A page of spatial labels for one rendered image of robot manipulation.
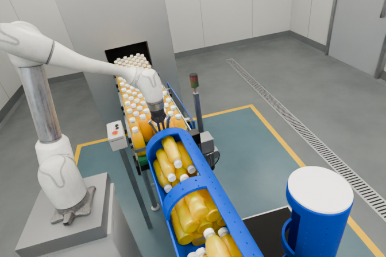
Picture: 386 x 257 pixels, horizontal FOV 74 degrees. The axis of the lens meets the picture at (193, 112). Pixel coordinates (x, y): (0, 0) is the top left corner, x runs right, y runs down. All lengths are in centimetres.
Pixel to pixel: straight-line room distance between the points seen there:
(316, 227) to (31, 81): 141
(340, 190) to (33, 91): 145
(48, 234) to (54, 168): 30
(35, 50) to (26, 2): 475
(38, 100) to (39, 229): 58
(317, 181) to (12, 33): 141
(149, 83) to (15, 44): 54
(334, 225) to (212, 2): 505
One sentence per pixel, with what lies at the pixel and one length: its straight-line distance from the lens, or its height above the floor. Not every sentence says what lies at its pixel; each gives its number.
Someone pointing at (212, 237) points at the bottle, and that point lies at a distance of 99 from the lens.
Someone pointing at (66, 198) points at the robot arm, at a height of 119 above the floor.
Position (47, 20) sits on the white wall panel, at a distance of 582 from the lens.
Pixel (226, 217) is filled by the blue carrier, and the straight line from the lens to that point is 100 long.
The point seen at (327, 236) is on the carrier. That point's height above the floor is 87.
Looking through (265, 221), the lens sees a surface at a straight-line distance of 229.
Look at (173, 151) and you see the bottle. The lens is 131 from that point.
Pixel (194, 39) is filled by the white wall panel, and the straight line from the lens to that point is 586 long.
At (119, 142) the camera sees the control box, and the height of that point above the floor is 105.
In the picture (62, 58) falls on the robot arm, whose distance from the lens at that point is 113.
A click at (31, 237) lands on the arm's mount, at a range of 143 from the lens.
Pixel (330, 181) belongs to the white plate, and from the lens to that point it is 142.
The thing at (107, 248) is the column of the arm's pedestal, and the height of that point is 88.
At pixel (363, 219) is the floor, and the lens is 268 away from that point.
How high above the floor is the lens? 204
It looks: 32 degrees down
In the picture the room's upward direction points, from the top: 9 degrees counter-clockwise
